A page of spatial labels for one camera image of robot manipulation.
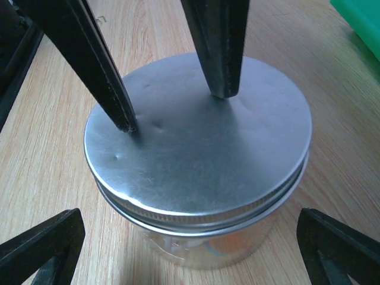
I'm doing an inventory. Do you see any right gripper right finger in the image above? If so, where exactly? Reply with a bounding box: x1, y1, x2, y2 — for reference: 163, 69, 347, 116
296, 208, 379, 284

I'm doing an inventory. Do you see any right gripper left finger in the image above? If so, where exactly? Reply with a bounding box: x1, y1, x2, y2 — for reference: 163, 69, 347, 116
1, 208, 86, 284

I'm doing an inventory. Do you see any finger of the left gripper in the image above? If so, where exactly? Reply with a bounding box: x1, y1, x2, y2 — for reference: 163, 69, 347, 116
17, 1, 137, 132
181, 0, 250, 98

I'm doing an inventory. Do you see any clear plastic jar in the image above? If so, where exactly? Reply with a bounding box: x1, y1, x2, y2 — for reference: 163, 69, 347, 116
130, 206, 278, 270

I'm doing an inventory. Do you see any white jar lid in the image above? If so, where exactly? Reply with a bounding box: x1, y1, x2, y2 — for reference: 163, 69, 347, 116
84, 53, 312, 236

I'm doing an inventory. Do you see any green bin of gummy candies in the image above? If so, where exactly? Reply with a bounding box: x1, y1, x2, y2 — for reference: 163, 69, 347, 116
330, 0, 379, 60

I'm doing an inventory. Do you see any black aluminium frame rail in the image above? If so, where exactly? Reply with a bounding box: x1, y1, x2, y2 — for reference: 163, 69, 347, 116
1, 1, 43, 126

